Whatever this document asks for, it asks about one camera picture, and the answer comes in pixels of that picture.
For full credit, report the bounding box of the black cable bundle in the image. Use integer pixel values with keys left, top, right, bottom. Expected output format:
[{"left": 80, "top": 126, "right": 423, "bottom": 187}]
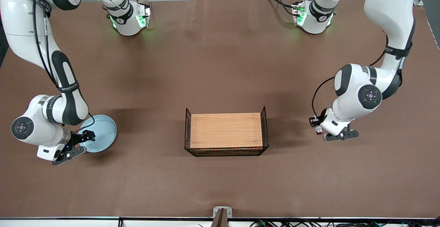
[{"left": 249, "top": 219, "right": 440, "bottom": 227}]

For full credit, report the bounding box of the light blue round plate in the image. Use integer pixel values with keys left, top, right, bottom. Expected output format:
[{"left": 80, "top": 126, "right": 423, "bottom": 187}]
[{"left": 78, "top": 115, "right": 118, "bottom": 153}]

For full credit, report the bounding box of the black wire rack wooden board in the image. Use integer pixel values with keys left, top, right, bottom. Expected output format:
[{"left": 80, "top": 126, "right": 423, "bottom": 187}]
[{"left": 184, "top": 106, "right": 270, "bottom": 157}]

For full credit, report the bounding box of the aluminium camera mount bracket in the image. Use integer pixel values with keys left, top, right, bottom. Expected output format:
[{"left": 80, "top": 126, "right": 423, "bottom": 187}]
[{"left": 210, "top": 206, "right": 233, "bottom": 227}]

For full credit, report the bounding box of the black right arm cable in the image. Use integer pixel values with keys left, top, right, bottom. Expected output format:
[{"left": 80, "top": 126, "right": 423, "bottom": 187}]
[{"left": 33, "top": 0, "right": 96, "bottom": 126}]

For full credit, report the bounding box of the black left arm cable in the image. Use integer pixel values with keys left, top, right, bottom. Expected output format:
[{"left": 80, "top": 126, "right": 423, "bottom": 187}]
[{"left": 311, "top": 35, "right": 389, "bottom": 119}]

